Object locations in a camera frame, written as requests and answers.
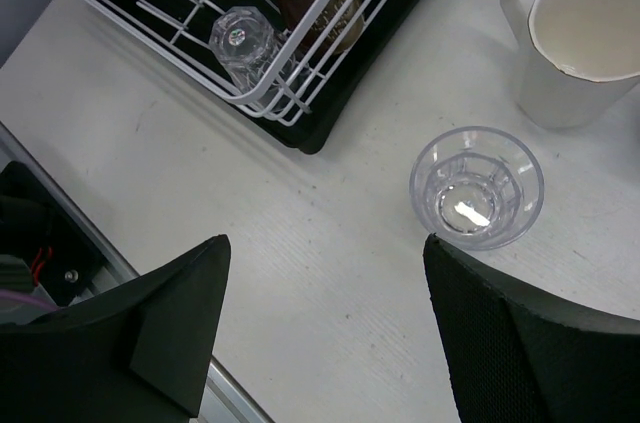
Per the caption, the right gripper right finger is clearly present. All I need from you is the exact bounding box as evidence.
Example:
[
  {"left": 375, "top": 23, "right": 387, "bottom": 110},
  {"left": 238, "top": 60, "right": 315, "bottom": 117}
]
[{"left": 423, "top": 235, "right": 639, "bottom": 422}]

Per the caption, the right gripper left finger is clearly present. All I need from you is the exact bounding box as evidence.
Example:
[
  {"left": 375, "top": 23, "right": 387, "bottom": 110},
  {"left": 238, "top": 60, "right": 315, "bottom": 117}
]
[{"left": 1, "top": 235, "right": 231, "bottom": 417}]

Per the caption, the clear small glass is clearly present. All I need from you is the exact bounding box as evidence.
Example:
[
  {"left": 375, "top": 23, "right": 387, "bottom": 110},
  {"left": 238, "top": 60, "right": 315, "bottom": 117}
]
[
  {"left": 409, "top": 126, "right": 545, "bottom": 251},
  {"left": 209, "top": 6, "right": 284, "bottom": 93}
]

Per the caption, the white mug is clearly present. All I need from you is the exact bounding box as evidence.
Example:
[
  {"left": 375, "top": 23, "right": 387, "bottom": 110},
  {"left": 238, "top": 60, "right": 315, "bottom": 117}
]
[{"left": 499, "top": 0, "right": 639, "bottom": 130}]

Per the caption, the aluminium mounting rail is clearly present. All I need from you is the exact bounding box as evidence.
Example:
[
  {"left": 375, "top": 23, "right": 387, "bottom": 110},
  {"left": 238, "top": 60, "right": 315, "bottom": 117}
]
[{"left": 1, "top": 129, "right": 267, "bottom": 422}]

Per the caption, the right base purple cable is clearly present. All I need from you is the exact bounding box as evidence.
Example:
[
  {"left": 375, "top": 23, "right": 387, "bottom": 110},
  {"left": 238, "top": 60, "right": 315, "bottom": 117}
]
[{"left": 0, "top": 287, "right": 61, "bottom": 317}]

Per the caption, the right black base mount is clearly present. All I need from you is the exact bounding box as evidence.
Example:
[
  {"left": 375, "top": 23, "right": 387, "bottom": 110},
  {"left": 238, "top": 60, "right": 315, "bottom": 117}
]
[{"left": 1, "top": 161, "right": 108, "bottom": 337}]

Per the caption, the white wire dish rack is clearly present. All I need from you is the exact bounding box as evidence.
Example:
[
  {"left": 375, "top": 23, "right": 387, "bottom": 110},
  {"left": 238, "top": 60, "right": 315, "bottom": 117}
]
[{"left": 85, "top": 0, "right": 409, "bottom": 127}]

